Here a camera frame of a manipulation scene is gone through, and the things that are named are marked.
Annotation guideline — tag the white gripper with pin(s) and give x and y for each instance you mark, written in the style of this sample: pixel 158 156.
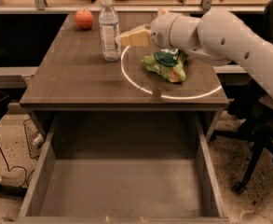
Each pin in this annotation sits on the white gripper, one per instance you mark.
pixel 161 29

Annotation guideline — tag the clear plastic water bottle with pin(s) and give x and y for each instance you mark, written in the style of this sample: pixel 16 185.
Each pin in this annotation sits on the clear plastic water bottle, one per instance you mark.
pixel 109 29

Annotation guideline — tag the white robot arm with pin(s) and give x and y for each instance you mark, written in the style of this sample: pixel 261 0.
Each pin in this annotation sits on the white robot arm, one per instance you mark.
pixel 217 38

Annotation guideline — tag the open top drawer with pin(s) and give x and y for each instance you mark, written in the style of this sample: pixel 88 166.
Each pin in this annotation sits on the open top drawer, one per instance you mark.
pixel 124 168

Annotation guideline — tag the green chip bag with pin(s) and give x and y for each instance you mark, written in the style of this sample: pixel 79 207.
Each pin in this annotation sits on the green chip bag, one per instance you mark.
pixel 168 63

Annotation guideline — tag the red apple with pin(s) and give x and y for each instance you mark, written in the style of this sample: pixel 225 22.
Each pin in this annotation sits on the red apple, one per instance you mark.
pixel 84 19

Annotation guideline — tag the grey wooden cabinet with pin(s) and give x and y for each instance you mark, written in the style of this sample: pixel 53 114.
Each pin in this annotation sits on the grey wooden cabinet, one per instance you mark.
pixel 75 76

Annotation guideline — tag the black office chair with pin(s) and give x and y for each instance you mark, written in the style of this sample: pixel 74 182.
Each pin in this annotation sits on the black office chair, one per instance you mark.
pixel 258 124

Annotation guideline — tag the wire mesh basket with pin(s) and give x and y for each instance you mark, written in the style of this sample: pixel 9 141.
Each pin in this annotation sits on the wire mesh basket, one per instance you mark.
pixel 34 139

